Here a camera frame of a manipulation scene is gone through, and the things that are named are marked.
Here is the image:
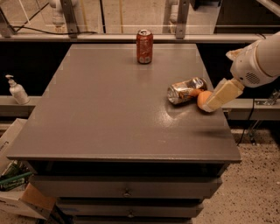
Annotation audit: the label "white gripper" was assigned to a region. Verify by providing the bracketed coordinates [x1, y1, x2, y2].
[206, 38, 277, 113]

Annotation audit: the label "orange fruit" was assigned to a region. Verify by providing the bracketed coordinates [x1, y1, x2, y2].
[197, 91, 212, 112]

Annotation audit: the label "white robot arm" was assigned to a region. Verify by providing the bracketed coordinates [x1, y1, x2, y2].
[197, 31, 280, 113]

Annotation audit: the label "upright red soda can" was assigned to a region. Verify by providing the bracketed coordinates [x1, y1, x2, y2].
[136, 29, 153, 64]

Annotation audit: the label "grey drawer cabinet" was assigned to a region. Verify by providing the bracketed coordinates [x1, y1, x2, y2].
[9, 44, 241, 224]

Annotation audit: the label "top grey drawer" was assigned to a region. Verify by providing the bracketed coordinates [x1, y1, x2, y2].
[30, 176, 222, 199]

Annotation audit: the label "grey drawer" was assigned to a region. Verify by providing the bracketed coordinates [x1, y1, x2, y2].
[30, 176, 222, 199]
[57, 199, 203, 218]

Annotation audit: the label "white pump soap bottle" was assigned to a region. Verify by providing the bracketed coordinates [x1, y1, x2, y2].
[5, 74, 30, 105]

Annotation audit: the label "green items in box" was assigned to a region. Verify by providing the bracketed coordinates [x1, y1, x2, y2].
[0, 160, 32, 192]

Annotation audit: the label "white cardboard box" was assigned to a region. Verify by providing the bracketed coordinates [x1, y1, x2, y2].
[0, 118, 56, 220]

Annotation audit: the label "grey metal railing post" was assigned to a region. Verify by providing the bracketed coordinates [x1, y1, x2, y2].
[60, 0, 78, 39]
[175, 0, 190, 39]

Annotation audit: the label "black cable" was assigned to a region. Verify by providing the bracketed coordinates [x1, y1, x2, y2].
[8, 2, 98, 36]

